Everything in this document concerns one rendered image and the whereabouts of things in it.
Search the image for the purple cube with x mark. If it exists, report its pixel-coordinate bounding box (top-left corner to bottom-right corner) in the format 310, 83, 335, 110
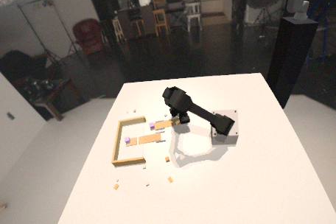
149, 122, 155, 130

